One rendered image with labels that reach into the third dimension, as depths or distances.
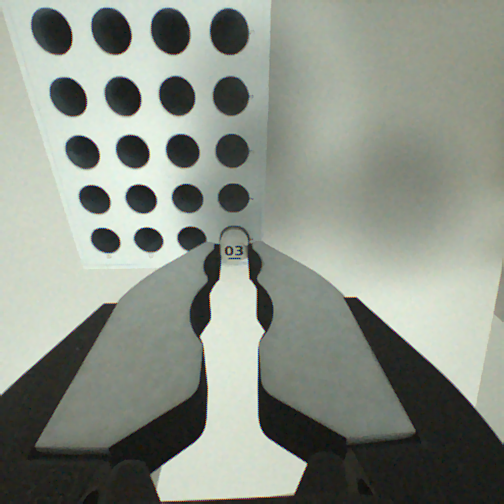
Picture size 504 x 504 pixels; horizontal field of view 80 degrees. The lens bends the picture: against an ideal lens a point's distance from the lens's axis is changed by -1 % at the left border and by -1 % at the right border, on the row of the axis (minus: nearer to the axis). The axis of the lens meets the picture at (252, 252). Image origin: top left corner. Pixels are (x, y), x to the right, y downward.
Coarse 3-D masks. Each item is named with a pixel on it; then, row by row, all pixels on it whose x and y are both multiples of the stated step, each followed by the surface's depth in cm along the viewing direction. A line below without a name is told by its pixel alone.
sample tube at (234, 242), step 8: (224, 232) 13; (232, 232) 13; (240, 232) 13; (224, 240) 13; (232, 240) 12; (240, 240) 12; (224, 248) 12; (232, 248) 13; (240, 248) 13; (224, 256) 13; (232, 256) 13; (240, 256) 13
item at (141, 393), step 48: (144, 288) 9; (192, 288) 9; (144, 336) 7; (192, 336) 7; (96, 384) 6; (144, 384) 6; (192, 384) 6; (48, 432) 5; (96, 432) 5; (144, 432) 5; (192, 432) 6
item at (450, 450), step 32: (384, 352) 7; (416, 352) 7; (416, 384) 6; (448, 384) 6; (416, 416) 6; (448, 416) 6; (480, 416) 6; (352, 448) 5; (384, 448) 5; (416, 448) 5; (448, 448) 5; (480, 448) 5; (352, 480) 5; (384, 480) 5; (416, 480) 5; (448, 480) 5; (480, 480) 5
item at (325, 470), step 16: (128, 464) 5; (144, 464) 5; (320, 464) 5; (336, 464) 5; (112, 480) 5; (128, 480) 5; (144, 480) 5; (304, 480) 5; (320, 480) 5; (336, 480) 5; (112, 496) 4; (128, 496) 4; (144, 496) 4; (272, 496) 4; (288, 496) 4; (304, 496) 4; (320, 496) 4; (336, 496) 4; (352, 496) 4; (368, 496) 4
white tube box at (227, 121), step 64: (0, 0) 9; (64, 0) 9; (128, 0) 9; (192, 0) 9; (256, 0) 9; (64, 64) 10; (128, 64) 10; (192, 64) 10; (256, 64) 10; (64, 128) 11; (128, 128) 11; (192, 128) 11; (256, 128) 11; (64, 192) 12; (128, 192) 13; (192, 192) 15; (256, 192) 13; (128, 256) 14
